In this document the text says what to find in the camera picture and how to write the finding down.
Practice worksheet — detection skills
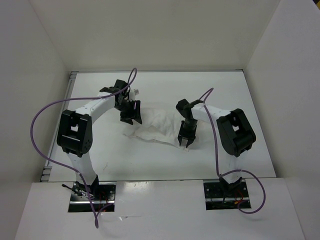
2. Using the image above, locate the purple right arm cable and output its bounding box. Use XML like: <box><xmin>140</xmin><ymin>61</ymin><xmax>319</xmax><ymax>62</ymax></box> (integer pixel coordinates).
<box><xmin>198</xmin><ymin>87</ymin><xmax>266</xmax><ymax>215</ymax></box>

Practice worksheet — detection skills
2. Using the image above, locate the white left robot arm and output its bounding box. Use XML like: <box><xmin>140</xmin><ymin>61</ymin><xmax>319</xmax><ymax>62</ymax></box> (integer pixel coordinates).
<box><xmin>57</xmin><ymin>79</ymin><xmax>142</xmax><ymax>200</ymax></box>

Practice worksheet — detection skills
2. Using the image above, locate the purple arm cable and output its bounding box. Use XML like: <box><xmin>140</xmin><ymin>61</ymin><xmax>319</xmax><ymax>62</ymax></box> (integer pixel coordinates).
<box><xmin>29</xmin><ymin>67</ymin><xmax>138</xmax><ymax>229</ymax></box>
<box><xmin>198</xmin><ymin>87</ymin><xmax>266</xmax><ymax>215</ymax></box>

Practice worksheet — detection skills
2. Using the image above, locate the white pleated skirt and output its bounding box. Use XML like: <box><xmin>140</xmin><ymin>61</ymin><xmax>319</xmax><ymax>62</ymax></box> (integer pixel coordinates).
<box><xmin>122</xmin><ymin>107</ymin><xmax>189</xmax><ymax>152</ymax></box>

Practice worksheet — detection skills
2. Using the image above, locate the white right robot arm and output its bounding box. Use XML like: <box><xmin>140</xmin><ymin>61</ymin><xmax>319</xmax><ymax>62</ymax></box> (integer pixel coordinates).
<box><xmin>175</xmin><ymin>99</ymin><xmax>256</xmax><ymax>197</ymax></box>

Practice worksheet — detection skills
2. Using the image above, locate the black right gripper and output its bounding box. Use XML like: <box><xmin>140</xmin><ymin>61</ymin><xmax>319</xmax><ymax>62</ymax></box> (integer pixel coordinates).
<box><xmin>177</xmin><ymin>119</ymin><xmax>198</xmax><ymax>146</ymax></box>

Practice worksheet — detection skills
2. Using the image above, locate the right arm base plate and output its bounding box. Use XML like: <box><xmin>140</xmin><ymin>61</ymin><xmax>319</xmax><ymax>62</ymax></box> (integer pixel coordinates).
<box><xmin>203</xmin><ymin>180</ymin><xmax>251</xmax><ymax>211</ymax></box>

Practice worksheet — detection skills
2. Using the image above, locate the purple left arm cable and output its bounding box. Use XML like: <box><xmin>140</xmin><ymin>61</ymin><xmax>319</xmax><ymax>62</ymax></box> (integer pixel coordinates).
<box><xmin>29</xmin><ymin>67</ymin><xmax>138</xmax><ymax>229</ymax></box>

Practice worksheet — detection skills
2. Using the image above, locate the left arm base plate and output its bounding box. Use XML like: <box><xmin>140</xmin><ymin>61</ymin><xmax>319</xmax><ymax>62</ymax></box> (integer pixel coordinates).
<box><xmin>68</xmin><ymin>182</ymin><xmax>116</xmax><ymax>213</ymax></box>

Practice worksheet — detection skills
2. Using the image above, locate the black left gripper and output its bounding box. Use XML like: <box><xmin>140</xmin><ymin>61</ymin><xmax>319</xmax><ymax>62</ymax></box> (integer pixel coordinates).
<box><xmin>114</xmin><ymin>99</ymin><xmax>142</xmax><ymax>125</ymax></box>

